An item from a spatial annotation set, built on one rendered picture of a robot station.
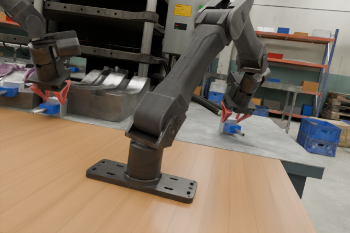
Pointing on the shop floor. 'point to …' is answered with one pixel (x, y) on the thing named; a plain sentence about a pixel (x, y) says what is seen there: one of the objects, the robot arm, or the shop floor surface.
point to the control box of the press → (182, 21)
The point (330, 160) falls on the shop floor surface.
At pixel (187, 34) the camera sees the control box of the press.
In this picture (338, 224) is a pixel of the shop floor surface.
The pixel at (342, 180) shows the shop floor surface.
